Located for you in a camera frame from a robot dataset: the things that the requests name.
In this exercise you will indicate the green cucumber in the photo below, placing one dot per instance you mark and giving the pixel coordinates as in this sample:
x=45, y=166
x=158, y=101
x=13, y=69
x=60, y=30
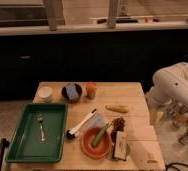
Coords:
x=98, y=137

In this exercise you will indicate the black bowl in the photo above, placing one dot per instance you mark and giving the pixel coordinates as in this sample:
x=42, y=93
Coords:
x=64, y=94

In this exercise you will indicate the blue white cloth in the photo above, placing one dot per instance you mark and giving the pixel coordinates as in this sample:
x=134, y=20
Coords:
x=96, y=120

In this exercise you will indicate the blue sponge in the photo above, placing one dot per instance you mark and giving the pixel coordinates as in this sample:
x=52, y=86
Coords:
x=72, y=92

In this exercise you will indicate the green plastic tray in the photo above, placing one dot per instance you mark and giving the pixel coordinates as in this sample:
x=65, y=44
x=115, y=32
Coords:
x=26, y=145

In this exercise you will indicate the white cup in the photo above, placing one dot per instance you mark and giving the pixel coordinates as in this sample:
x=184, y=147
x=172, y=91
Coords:
x=46, y=94

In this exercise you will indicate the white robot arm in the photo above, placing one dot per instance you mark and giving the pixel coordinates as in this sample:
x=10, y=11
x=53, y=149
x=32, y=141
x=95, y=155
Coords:
x=169, y=83

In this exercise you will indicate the dark red grapes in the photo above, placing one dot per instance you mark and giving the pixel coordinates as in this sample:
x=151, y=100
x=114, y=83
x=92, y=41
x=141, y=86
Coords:
x=118, y=125

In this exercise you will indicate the black handle at table edge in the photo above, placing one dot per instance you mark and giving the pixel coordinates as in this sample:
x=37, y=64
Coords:
x=4, y=143

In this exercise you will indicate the orange plate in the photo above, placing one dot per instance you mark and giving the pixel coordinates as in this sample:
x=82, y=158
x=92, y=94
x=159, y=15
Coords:
x=101, y=150

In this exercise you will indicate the yellow banana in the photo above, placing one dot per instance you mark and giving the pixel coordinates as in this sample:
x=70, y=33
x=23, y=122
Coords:
x=117, y=108

